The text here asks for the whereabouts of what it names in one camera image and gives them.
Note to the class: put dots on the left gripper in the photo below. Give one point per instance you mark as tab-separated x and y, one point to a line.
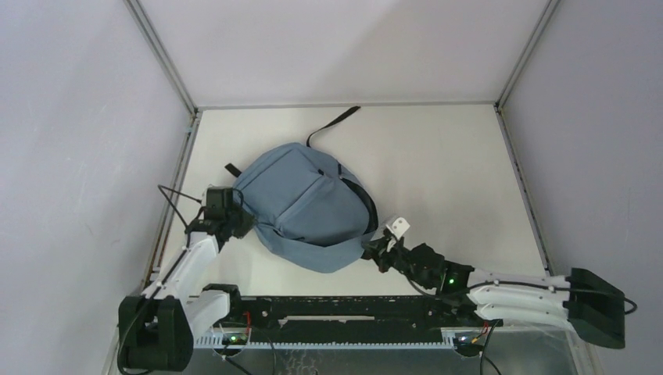
247	223

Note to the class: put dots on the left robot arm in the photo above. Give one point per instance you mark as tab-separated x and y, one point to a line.
158	327

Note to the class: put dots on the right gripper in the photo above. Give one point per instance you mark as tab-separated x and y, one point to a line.
382	250

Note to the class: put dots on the aluminium frame profile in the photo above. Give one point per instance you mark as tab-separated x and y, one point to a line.
149	32

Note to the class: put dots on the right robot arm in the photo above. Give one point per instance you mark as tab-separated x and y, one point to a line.
581	302

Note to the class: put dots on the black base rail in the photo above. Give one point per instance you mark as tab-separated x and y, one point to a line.
405	321

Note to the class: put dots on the blue student backpack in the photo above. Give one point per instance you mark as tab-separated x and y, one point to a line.
309	208

